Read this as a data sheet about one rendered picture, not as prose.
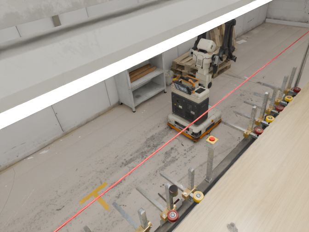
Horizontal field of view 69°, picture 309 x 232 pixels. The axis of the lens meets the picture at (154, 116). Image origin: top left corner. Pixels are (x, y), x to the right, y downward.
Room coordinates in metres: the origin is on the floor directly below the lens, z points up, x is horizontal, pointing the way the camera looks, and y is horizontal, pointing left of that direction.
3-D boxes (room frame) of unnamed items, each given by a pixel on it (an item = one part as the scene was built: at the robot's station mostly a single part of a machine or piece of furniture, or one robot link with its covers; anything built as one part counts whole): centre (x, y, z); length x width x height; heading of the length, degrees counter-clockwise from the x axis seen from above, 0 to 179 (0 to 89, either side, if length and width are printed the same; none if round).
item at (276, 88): (2.07, -1.37, 0.88); 0.04 x 0.04 x 0.48; 40
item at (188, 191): (1.09, -0.21, 0.84); 0.14 x 0.06 x 0.05; 130
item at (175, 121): (2.65, -0.40, 0.23); 0.41 x 0.02 x 0.08; 39
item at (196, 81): (2.80, -0.56, 0.87); 0.23 x 0.15 x 0.11; 39
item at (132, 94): (3.91, 0.18, 0.78); 0.90 x 0.45 x 1.55; 130
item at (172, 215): (0.87, -0.05, 0.85); 0.08 x 0.08 x 0.11
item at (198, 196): (1.00, -0.27, 0.85); 0.08 x 0.08 x 0.11
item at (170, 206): (0.94, -0.04, 0.93); 0.04 x 0.04 x 0.48; 40
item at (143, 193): (1.02, 0.08, 0.84); 0.43 x 0.03 x 0.04; 40
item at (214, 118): (2.87, -0.64, 0.16); 0.67 x 0.64 x 0.25; 129
